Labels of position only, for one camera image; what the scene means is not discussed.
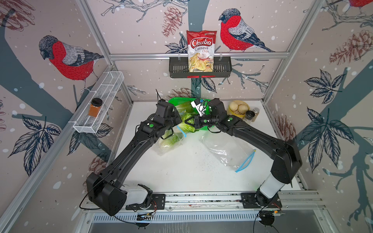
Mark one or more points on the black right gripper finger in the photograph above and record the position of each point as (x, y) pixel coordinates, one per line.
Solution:
(193, 119)
(191, 126)

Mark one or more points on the chinese cabbage light green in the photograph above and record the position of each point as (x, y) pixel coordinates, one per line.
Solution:
(182, 125)

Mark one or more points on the orange spice jar black lid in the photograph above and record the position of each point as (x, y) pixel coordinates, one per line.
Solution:
(95, 106)

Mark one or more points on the red cassava chips bag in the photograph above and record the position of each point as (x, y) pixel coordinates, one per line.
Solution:
(201, 49)

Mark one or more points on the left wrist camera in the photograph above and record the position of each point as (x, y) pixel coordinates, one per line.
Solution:
(161, 104)

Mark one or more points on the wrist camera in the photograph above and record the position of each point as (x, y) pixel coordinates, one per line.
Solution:
(217, 108)
(161, 104)

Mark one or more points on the black wall basket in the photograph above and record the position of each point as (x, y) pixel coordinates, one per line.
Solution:
(178, 68)

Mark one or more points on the salt grinder black cap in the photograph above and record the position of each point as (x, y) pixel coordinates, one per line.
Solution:
(249, 115)

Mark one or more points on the clear zipper bag blue zip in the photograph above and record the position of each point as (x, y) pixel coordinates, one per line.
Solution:
(168, 134)

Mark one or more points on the green plastic basket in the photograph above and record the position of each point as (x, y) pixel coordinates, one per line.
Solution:
(200, 105)

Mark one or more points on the chinese cabbage front dark leaves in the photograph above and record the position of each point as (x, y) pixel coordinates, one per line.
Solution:
(169, 143)

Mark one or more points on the bamboo steamer yellow bands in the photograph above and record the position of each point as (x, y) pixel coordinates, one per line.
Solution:
(236, 113)

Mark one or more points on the white steamed bun right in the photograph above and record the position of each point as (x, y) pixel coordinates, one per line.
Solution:
(242, 109)

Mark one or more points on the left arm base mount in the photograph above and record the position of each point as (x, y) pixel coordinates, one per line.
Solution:
(140, 197)

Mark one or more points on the white steamed bun left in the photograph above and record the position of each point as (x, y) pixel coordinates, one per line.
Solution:
(233, 106)

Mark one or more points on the aluminium rail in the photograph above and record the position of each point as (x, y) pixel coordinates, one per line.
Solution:
(236, 201)

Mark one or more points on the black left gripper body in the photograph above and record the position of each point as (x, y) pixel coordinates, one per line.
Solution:
(175, 119)

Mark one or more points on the small clear spice bottle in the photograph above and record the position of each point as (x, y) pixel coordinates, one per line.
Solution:
(256, 111)

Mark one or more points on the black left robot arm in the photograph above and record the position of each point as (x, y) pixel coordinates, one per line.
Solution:
(107, 189)

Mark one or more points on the white wire shelf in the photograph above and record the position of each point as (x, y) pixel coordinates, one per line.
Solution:
(106, 91)

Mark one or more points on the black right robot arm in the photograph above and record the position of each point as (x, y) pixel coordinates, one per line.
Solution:
(286, 156)

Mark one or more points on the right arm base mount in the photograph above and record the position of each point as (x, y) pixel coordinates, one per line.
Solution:
(251, 200)

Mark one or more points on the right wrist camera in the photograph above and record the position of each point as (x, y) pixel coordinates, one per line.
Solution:
(217, 108)

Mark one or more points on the white steamed bun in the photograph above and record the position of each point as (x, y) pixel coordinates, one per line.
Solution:
(242, 109)
(233, 106)

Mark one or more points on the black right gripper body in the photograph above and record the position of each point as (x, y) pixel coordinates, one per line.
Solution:
(208, 121)

